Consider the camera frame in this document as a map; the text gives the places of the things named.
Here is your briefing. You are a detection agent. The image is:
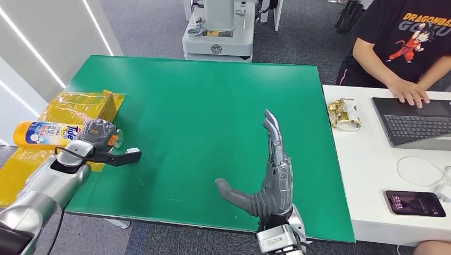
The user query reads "person's right hand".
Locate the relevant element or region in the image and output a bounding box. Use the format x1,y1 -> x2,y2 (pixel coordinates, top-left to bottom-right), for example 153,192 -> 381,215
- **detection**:
386,79 -> 431,109

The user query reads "white desk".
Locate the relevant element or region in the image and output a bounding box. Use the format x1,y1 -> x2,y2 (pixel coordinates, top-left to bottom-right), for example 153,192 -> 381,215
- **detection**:
322,85 -> 451,248

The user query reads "white furniture panel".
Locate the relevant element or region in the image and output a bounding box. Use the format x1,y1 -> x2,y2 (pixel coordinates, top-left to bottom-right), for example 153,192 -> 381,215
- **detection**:
260,0 -> 285,33

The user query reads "green table mat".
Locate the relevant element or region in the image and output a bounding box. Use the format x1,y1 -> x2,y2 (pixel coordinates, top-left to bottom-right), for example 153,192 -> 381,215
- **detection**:
64,55 -> 356,244

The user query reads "black smartphone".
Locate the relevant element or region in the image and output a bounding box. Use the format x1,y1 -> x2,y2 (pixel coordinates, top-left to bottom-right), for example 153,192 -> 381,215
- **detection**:
385,190 -> 447,218

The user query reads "black chair base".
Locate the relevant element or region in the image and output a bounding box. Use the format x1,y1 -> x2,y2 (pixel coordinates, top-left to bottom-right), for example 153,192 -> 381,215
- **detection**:
335,0 -> 369,35

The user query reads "person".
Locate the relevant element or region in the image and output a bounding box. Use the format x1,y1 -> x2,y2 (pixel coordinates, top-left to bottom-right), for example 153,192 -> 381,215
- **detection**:
336,0 -> 451,110

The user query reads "gold foil wrapper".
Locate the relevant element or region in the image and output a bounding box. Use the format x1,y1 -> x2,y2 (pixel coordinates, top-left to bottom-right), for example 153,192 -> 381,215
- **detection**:
327,98 -> 363,133

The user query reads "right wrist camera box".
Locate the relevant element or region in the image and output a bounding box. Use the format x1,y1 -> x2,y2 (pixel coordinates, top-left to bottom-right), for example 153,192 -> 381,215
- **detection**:
255,224 -> 299,254

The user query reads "orange detergent bottle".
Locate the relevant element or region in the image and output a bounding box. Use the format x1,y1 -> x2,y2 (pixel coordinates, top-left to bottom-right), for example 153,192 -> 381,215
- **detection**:
12,121 -> 124,151

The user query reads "person's knee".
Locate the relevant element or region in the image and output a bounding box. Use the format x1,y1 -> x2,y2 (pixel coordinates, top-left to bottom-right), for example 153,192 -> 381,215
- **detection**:
412,241 -> 451,255

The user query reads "yellow taped cardboard box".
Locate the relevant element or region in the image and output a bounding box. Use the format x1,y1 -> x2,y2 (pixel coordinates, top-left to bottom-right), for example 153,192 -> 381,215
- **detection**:
0,90 -> 126,208

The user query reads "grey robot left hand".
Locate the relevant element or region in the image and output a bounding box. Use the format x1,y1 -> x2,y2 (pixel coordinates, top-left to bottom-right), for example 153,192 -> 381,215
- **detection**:
77,118 -> 119,153

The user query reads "grey laptop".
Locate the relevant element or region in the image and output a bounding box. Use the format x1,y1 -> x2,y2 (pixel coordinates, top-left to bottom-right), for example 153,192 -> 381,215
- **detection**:
370,97 -> 451,152

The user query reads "white charging cable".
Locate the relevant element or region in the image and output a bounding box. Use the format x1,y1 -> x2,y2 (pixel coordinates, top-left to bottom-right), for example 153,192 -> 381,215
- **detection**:
396,156 -> 451,205

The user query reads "white table foot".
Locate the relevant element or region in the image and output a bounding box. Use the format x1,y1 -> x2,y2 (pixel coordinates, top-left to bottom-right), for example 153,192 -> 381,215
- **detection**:
103,217 -> 131,230

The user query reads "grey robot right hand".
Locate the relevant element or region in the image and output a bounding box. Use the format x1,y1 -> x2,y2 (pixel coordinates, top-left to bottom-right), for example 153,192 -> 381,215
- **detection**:
214,109 -> 294,219

